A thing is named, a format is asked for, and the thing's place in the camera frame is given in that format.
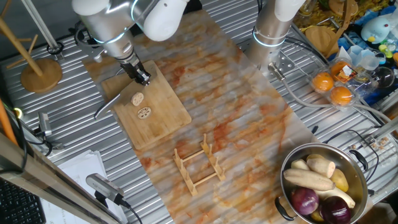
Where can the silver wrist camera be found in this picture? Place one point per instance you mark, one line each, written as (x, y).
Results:
(146, 81)

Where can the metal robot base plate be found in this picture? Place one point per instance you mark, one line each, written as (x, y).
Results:
(284, 63)

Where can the dark purple onion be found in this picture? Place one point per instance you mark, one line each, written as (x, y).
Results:
(335, 211)

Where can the wooden cutting board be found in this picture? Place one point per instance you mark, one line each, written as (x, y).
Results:
(164, 109)

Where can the lotus root chunk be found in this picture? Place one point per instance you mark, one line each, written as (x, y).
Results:
(137, 99)

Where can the pale curved root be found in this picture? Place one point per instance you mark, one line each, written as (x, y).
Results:
(340, 196)

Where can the black keyboard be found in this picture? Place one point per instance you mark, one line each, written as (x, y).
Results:
(18, 205)

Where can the silver exterior camera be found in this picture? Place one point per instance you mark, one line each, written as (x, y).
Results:
(102, 186)

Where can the steel pot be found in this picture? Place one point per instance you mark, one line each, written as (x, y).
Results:
(354, 165)

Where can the round wooden stand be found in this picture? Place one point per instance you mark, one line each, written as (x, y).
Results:
(321, 40)

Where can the aluminium frame bar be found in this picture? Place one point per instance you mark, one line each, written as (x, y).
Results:
(46, 183)

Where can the orange marble pattern mat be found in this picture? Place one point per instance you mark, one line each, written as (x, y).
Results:
(242, 118)

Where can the green yellow toy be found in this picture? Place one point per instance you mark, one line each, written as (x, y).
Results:
(385, 50)

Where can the clear plastic cup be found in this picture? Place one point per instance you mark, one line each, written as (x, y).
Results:
(367, 60)

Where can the thick short lotus root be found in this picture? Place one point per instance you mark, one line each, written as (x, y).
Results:
(321, 165)

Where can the black clamp mounted camera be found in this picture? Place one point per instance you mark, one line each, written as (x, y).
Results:
(43, 124)

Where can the wooden mug tree stand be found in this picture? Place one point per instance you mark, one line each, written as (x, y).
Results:
(42, 76)

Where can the small black plug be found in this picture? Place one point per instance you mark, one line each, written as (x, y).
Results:
(315, 129)

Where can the orange fruit with label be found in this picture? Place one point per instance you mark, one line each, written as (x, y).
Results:
(337, 68)

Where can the white rod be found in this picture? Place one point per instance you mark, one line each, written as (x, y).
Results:
(38, 23)

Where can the long pale lotus root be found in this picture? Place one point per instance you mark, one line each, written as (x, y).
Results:
(308, 180)

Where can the small pale root piece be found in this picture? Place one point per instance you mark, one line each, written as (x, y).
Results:
(299, 165)

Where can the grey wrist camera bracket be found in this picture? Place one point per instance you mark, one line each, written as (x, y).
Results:
(98, 57)

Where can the steel cleaver knife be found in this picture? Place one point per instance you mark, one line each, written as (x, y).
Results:
(107, 107)

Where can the wooden knife rack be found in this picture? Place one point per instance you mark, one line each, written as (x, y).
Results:
(186, 175)

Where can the dark glass bowl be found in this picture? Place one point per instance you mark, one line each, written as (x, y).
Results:
(384, 77)

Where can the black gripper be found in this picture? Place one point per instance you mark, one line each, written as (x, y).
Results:
(135, 71)

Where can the small yellow potato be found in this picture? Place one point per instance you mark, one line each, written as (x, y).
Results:
(315, 215)

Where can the blue plush toy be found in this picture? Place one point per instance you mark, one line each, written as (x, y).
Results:
(374, 29)

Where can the orange pole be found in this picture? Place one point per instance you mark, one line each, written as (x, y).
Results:
(6, 124)

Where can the lotus root slice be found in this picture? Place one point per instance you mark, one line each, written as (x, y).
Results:
(144, 112)

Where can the clear plastic fruit pack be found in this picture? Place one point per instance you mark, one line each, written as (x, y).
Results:
(360, 84)

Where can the white paper stack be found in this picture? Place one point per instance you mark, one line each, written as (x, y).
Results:
(81, 168)

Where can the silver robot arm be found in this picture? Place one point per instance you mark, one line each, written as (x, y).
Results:
(109, 21)

